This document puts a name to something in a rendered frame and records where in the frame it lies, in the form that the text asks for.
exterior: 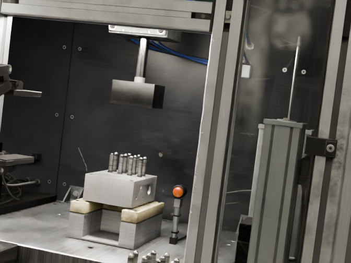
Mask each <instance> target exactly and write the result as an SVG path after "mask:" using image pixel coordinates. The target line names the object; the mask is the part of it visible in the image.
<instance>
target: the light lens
mask: <svg viewBox="0 0 351 263"><path fill-rule="evenodd" d="M182 194H183V190H182V188H181V187H175V188H174V189H173V195H174V196H175V197H181V196H182Z"/></svg>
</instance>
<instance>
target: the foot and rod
mask: <svg viewBox="0 0 351 263"><path fill-rule="evenodd" d="M149 40H150V38H148V37H139V44H138V53H137V62H136V71H135V79H134V82H132V81H123V80H113V82H112V91H111V100H110V103H115V104H123V105H131V106H139V107H147V108H152V109H162V107H163V99H164V93H165V86H161V85H155V84H149V83H145V76H146V67H147V58H148V49H149Z"/></svg>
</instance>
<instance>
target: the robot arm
mask: <svg viewBox="0 0 351 263"><path fill-rule="evenodd" d="M11 70H12V68H11V65H7V64H0V96H2V95H3V94H5V95H13V96H20V97H35V98H40V97H41V93H42V92H37V91H29V90H23V82H22V81H18V80H11V79H10V78H9V74H10V73H11ZM33 162H34V157H30V156H24V155H19V154H7V155H0V175H2V174H4V173H11V172H13V171H14V166H15V165H16V164H25V163H33Z"/></svg>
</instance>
